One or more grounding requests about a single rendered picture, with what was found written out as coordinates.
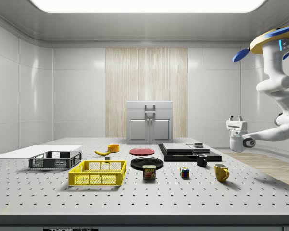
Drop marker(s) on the yellow bowl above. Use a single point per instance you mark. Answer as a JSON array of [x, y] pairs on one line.
[[113, 148]]

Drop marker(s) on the dark grey basket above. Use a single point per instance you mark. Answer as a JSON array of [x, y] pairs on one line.
[[53, 163]]

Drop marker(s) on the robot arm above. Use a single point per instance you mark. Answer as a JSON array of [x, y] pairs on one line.
[[274, 65]]

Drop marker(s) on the black stove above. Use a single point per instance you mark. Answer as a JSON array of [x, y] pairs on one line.
[[183, 154]]

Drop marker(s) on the banana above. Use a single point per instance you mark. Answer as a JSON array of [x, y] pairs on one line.
[[102, 153]]

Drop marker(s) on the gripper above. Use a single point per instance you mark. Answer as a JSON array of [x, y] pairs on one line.
[[236, 125]]

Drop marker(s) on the red plate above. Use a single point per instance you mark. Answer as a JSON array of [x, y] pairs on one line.
[[142, 151]]

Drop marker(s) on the white cabinet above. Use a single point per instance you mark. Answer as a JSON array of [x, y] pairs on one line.
[[149, 125]]

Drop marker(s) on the yellow basket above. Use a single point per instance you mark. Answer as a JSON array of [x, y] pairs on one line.
[[96, 179]]

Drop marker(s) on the yellow mug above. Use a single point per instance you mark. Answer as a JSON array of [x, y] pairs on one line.
[[220, 173]]

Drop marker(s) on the black mug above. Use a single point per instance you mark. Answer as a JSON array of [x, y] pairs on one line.
[[201, 160]]

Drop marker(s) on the black plate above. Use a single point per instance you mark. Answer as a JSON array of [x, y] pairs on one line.
[[139, 162]]

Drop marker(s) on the white board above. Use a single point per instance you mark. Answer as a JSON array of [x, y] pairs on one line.
[[36, 151]]

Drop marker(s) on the flat-sided can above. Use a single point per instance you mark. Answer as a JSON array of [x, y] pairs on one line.
[[149, 172]]

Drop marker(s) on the puzzle cube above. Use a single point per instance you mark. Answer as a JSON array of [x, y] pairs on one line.
[[184, 172]]

